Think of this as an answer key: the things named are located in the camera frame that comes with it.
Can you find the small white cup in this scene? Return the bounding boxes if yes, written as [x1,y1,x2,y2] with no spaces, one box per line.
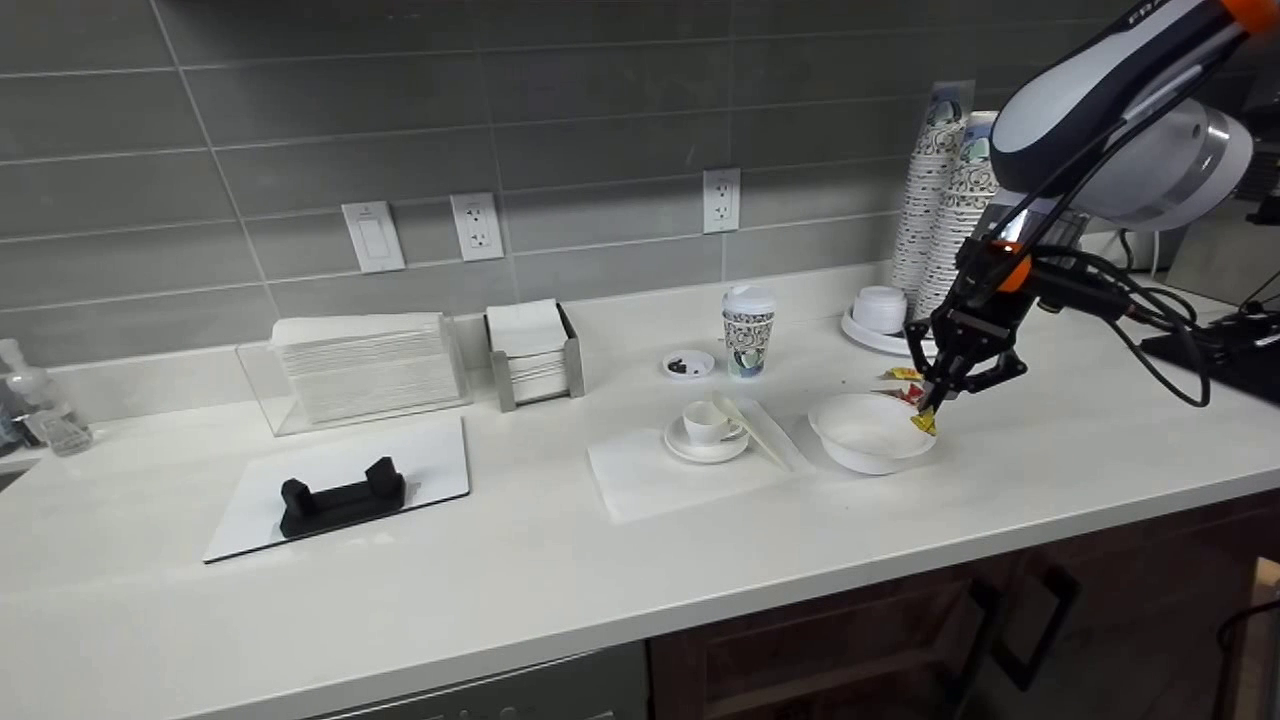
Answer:
[849,280,917,338]

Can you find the lidded patterned paper cup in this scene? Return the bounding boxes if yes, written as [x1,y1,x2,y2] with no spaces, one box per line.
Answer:
[718,280,778,384]

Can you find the white flat board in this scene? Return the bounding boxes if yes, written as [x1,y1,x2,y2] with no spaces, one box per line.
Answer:
[198,412,475,566]

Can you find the white teacup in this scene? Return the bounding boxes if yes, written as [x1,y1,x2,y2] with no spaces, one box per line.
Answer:
[674,397,751,451]

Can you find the black drawer handle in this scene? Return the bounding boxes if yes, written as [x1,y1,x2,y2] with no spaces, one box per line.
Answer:
[988,561,1082,697]

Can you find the white saucer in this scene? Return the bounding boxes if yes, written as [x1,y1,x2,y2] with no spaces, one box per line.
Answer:
[659,414,760,469]

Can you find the dark wooden cabinet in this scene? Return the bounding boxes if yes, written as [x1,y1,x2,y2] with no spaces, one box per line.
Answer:
[646,489,1280,720]

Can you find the black flat base plate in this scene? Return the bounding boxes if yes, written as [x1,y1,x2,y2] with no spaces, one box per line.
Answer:
[1134,299,1280,412]

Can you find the round white cup tray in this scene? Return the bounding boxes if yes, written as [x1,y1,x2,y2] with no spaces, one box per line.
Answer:
[837,299,940,359]

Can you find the patterned paper cup stack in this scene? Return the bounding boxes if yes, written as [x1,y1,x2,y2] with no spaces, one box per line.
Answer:
[917,108,1007,329]
[880,88,977,302]

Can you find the white wall outlet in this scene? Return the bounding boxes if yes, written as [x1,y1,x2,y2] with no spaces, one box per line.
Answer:
[698,163,747,240]
[446,187,508,267]

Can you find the white light switch plate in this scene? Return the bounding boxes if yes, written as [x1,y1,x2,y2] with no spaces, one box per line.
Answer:
[335,197,408,280]

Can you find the small white round dish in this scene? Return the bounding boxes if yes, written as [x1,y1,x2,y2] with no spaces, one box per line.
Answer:
[659,345,723,384]

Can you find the white napkin stack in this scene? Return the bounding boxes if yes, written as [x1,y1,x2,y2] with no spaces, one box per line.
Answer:
[485,295,572,403]

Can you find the clear acrylic box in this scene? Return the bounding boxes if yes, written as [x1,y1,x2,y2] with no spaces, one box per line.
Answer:
[232,306,469,439]

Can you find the white rectangular mat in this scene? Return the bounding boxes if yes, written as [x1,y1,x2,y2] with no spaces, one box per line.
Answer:
[585,397,813,529]

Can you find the white bowl plate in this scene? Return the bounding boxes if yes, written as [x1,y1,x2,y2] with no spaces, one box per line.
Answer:
[805,388,944,478]

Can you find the black bone-shaped object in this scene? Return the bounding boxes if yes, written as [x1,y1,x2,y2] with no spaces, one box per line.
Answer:
[276,451,411,545]

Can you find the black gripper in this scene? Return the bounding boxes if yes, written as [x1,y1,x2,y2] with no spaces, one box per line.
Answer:
[917,234,1038,421]

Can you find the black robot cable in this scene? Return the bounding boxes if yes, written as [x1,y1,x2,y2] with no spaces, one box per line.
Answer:
[1020,197,1220,412]

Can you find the metal napkin holder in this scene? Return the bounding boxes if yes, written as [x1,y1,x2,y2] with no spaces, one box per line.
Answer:
[478,295,591,414]

